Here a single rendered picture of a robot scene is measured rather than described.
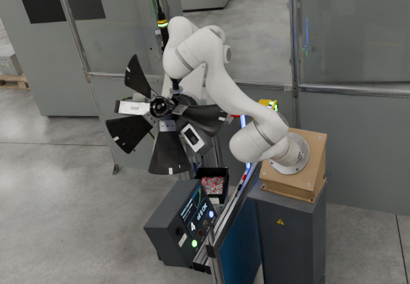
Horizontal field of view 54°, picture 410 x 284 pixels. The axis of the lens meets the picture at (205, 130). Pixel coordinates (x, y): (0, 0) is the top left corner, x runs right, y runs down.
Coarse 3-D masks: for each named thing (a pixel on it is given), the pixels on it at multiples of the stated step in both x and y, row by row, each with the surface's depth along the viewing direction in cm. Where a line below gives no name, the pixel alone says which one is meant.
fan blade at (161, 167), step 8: (160, 136) 213; (168, 136) 215; (176, 136) 217; (160, 144) 212; (168, 144) 214; (176, 144) 215; (160, 152) 212; (168, 152) 212; (176, 152) 214; (184, 152) 215; (152, 160) 211; (160, 160) 211; (168, 160) 212; (176, 160) 213; (184, 160) 214; (152, 168) 210; (160, 168) 211; (168, 168) 211; (176, 168) 212; (184, 168) 212
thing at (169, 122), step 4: (160, 120) 216; (164, 120) 216; (168, 120) 218; (172, 120) 219; (160, 124) 215; (164, 124) 216; (168, 124) 217; (172, 124) 218; (160, 128) 215; (164, 128) 216; (168, 128) 217; (172, 128) 218
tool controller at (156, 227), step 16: (176, 192) 150; (192, 192) 147; (160, 208) 145; (176, 208) 141; (192, 208) 146; (208, 208) 154; (160, 224) 136; (176, 224) 137; (208, 224) 153; (160, 240) 138; (176, 240) 136; (192, 240) 144; (160, 256) 144; (176, 256) 140; (192, 256) 143
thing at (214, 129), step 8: (216, 104) 213; (184, 112) 210; (192, 112) 210; (200, 112) 209; (208, 112) 209; (216, 112) 208; (224, 112) 207; (192, 120) 206; (200, 120) 205; (208, 120) 205; (216, 120) 204; (200, 128) 203; (208, 128) 202; (216, 128) 202
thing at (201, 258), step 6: (222, 210) 305; (216, 222) 295; (204, 240) 282; (204, 246) 278; (198, 252) 274; (204, 252) 273; (198, 258) 270; (204, 258) 269; (192, 264) 272; (198, 264) 267; (204, 264) 268; (198, 270) 270; (204, 270) 269; (210, 270) 264
